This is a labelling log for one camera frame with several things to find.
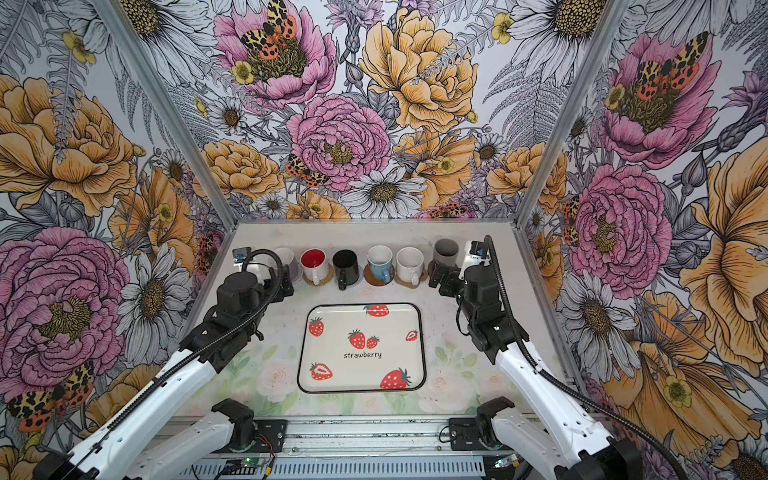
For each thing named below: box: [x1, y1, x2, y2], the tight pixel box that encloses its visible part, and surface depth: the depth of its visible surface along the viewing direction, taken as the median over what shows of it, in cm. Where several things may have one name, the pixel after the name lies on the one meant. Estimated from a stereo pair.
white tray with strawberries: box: [297, 302, 427, 394], surface depth 89 cm
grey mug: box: [429, 238, 459, 266], surface depth 101 cm
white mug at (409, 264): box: [396, 246, 424, 285], surface depth 101 cm
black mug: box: [333, 249, 360, 291], surface depth 100 cm
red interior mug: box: [300, 248, 329, 286], surface depth 102 cm
